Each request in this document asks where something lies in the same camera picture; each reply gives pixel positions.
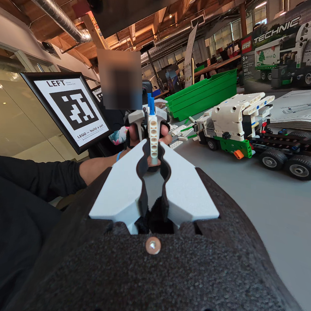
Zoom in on wooden clipboard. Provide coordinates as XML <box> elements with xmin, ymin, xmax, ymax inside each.
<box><xmin>183</xmin><ymin>23</ymin><xmax>199</xmax><ymax>89</ymax></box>

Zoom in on person's left forearm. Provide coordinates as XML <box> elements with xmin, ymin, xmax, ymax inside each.
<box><xmin>0</xmin><ymin>149</ymin><xmax>132</xmax><ymax>203</ymax></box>

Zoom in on white green lego truck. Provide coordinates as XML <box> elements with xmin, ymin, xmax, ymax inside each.
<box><xmin>194</xmin><ymin>92</ymin><xmax>311</xmax><ymax>181</ymax></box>

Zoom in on instruction booklet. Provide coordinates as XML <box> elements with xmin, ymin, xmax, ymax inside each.
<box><xmin>268</xmin><ymin>89</ymin><xmax>311</xmax><ymax>131</ymax></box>

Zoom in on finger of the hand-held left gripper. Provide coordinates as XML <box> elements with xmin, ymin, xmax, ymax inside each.
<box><xmin>128</xmin><ymin>109</ymin><xmax>147</xmax><ymax>142</ymax></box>
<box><xmin>155</xmin><ymin>106</ymin><xmax>168</xmax><ymax>122</ymax></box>

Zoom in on black framed marker sign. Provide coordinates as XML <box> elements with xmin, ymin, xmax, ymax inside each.
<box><xmin>91</xmin><ymin>85</ymin><xmax>105</xmax><ymax>103</ymax></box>
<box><xmin>20</xmin><ymin>72</ymin><xmax>113</xmax><ymax>155</ymax></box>

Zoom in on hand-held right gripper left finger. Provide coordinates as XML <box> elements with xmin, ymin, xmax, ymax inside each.
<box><xmin>89</xmin><ymin>138</ymin><xmax>149</xmax><ymax>235</ymax></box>

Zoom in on dark lego set box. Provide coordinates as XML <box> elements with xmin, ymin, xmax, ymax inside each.
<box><xmin>241</xmin><ymin>7</ymin><xmax>311</xmax><ymax>89</ymax></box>

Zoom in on silver ventilation duct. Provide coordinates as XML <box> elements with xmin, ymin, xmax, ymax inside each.
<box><xmin>32</xmin><ymin>0</ymin><xmax>93</xmax><ymax>43</ymax></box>

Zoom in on green plastic bin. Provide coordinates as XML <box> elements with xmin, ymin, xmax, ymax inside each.
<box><xmin>165</xmin><ymin>69</ymin><xmax>238</xmax><ymax>121</ymax></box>

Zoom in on white short lego beam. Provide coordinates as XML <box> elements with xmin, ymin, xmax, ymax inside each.
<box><xmin>148</xmin><ymin>115</ymin><xmax>160</xmax><ymax>166</ymax></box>

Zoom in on person's left hand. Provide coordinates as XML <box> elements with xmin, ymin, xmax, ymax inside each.
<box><xmin>127</xmin><ymin>123</ymin><xmax>172</xmax><ymax>168</ymax></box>

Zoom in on person's black shirt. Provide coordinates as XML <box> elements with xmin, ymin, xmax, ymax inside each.
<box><xmin>0</xmin><ymin>175</ymin><xmax>64</xmax><ymax>311</ymax></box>

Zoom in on blue lego pin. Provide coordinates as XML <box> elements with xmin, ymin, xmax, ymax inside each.
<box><xmin>146</xmin><ymin>93</ymin><xmax>155</xmax><ymax>116</ymax></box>

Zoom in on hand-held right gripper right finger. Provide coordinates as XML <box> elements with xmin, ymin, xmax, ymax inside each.
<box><xmin>159</xmin><ymin>142</ymin><xmax>220</xmax><ymax>227</ymax></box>

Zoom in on wooden office desk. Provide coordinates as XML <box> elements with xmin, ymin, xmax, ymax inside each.
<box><xmin>194</xmin><ymin>55</ymin><xmax>241</xmax><ymax>76</ymax></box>

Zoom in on loose white lego beams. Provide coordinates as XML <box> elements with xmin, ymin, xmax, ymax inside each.
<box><xmin>168</xmin><ymin>117</ymin><xmax>195</xmax><ymax>149</ymax></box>

